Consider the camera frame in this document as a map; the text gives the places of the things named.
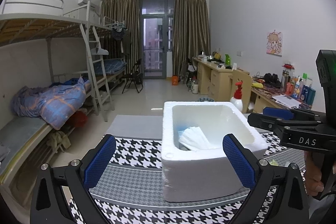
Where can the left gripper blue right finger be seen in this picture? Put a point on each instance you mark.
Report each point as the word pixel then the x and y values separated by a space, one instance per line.
pixel 289 203

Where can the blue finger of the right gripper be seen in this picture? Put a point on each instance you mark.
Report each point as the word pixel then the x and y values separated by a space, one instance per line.
pixel 264 122
pixel 278 113

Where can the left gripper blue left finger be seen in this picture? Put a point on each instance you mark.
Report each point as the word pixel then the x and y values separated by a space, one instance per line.
pixel 49 204

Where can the white cloth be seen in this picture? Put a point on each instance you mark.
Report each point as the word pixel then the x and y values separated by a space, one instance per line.
pixel 194 139

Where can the person's right hand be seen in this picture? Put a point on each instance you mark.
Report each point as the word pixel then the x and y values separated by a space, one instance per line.
pixel 313 183

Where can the printed paper sheets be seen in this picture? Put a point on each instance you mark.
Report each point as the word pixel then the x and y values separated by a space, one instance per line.
pixel 286 101

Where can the white red pump bottle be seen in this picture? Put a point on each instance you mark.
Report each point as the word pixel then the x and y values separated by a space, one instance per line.
pixel 236 100

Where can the wooden smiley chair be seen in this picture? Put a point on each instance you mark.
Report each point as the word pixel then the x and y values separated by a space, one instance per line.
pixel 237 76

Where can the blue waste basket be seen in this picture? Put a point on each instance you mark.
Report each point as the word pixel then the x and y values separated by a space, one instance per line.
pixel 205 99

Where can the wooden desk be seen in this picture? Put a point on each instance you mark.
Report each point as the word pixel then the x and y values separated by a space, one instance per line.
pixel 219 84

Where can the green pitcher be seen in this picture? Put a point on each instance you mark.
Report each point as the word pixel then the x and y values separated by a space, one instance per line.
pixel 227 59

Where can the white jug on floor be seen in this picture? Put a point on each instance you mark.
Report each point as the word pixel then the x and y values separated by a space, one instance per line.
pixel 195 88

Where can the anime girl poster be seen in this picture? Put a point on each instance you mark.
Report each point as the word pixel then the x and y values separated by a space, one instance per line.
pixel 274 43

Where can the white foam box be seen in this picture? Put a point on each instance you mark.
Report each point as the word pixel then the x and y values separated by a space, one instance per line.
pixel 207 150

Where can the houndstooth table cloth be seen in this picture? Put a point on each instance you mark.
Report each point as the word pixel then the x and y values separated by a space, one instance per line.
pixel 138 187

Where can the orange bag on floor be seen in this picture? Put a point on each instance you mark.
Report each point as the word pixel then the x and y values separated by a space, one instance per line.
pixel 175 80

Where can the blue plaid quilt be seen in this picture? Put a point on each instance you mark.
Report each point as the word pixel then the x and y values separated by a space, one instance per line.
pixel 55 105

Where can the right brown curtain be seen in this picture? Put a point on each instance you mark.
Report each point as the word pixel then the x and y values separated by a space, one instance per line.
pixel 191 31

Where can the brown curtain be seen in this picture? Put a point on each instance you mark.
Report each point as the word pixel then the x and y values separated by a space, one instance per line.
pixel 122 16
pixel 191 31

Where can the black folding chair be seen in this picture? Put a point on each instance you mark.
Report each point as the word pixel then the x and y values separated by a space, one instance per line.
pixel 134 77

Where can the glass balcony door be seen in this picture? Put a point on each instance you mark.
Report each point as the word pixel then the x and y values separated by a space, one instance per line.
pixel 157 38

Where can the left brown curtain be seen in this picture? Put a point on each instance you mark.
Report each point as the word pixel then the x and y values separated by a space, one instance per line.
pixel 122 16

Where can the white air conditioner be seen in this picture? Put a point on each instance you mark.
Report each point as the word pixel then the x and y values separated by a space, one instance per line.
pixel 93 3

